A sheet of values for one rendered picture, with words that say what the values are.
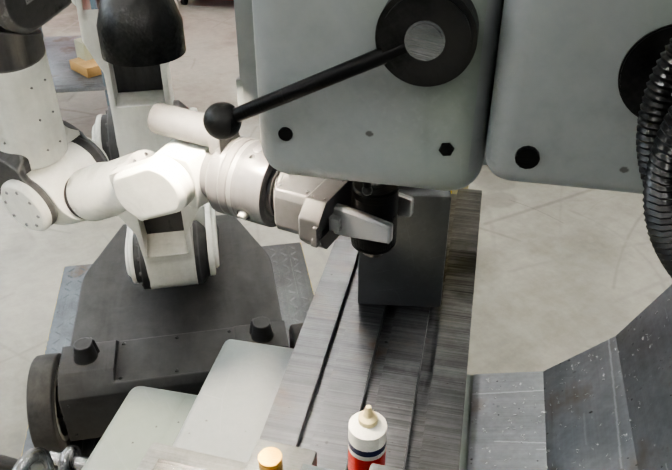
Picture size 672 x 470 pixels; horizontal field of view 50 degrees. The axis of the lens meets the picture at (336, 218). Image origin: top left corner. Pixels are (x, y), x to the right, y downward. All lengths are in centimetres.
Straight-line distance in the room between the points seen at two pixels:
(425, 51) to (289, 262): 160
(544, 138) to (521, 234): 246
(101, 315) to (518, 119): 131
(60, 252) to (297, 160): 244
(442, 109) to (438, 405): 46
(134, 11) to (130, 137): 71
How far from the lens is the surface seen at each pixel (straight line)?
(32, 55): 92
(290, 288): 197
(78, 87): 366
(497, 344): 245
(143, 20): 62
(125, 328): 165
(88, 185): 94
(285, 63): 56
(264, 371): 106
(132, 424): 119
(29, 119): 95
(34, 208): 98
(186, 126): 78
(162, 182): 78
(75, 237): 307
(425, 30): 50
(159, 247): 155
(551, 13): 51
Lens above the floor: 162
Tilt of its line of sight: 33 degrees down
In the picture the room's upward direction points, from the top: straight up
